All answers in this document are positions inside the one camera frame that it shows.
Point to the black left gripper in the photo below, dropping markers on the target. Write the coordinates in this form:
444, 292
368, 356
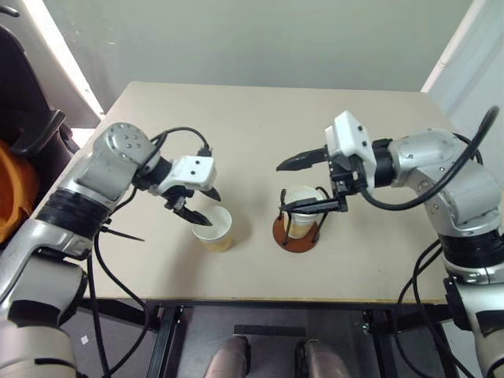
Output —
177, 199

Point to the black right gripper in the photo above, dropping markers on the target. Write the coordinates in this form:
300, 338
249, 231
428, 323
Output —
344, 177

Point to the white paper cup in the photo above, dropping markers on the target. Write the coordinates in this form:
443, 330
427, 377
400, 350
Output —
218, 236
301, 221

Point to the brown round coaster stand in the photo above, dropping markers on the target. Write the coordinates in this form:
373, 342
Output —
295, 245

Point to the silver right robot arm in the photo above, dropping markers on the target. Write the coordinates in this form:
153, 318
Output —
433, 157

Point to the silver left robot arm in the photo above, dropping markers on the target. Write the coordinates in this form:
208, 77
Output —
98, 169

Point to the white paper cup in holder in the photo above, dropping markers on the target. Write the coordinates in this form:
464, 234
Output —
301, 221

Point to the black flat floor plate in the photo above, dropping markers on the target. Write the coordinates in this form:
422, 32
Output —
269, 330

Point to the dark rounded robot foot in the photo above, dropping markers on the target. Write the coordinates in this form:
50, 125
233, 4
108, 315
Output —
321, 360
232, 360

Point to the small white floor tag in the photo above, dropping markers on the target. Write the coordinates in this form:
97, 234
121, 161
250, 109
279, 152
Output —
84, 339

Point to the orange object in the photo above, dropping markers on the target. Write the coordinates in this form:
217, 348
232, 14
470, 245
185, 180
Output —
15, 189

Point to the black chair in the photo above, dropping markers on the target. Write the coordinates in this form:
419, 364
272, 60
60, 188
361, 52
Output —
27, 86

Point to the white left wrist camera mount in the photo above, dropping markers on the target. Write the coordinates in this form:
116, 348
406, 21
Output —
195, 171

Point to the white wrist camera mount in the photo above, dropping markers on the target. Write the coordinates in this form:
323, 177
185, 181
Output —
195, 171
348, 136

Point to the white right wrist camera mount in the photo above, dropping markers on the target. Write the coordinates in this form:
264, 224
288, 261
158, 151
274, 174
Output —
348, 136

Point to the black metal table frame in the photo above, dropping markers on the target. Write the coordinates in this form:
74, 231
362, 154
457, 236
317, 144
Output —
165, 338

